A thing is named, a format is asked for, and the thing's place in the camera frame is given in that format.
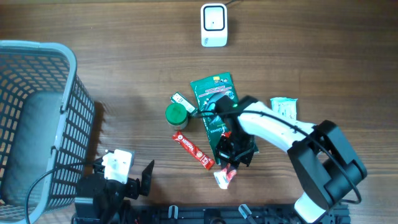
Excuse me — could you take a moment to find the green lid jar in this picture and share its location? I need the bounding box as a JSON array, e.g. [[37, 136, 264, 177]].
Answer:
[[165, 103, 188, 131]]

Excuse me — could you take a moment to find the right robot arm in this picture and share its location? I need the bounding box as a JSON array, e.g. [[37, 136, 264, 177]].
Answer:
[[213, 96, 368, 223]]

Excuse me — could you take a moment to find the white barcode scanner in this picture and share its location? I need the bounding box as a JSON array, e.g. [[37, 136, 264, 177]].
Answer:
[[200, 3, 228, 47]]

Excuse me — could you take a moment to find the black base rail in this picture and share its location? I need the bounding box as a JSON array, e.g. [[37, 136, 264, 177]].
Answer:
[[124, 203, 351, 224]]

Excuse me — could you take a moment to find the small green white box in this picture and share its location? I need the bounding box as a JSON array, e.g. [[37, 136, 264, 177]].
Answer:
[[170, 91, 198, 117]]

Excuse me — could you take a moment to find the red white small packet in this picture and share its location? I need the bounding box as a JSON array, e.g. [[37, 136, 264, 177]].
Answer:
[[213, 164, 237, 190]]

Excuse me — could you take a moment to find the teal wipes packet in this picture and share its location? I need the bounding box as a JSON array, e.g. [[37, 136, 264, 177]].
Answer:
[[271, 97, 297, 120]]

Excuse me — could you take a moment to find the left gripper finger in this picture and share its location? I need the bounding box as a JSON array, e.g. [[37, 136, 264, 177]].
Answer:
[[93, 157, 104, 171], [140, 160, 155, 196]]

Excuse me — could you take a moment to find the red Nescafe stick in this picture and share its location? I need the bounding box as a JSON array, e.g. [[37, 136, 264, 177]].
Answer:
[[172, 131, 215, 170]]

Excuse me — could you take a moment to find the left camera cable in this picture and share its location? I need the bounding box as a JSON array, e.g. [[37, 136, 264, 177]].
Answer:
[[24, 161, 105, 224]]

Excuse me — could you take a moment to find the green 3M gloves pack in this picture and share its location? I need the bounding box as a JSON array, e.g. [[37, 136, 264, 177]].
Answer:
[[190, 72, 254, 165]]

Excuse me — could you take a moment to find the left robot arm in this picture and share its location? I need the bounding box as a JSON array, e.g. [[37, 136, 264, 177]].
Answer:
[[71, 158, 155, 224]]

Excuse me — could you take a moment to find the grey plastic basket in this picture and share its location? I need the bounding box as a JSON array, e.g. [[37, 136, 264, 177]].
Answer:
[[1, 40, 95, 223]]

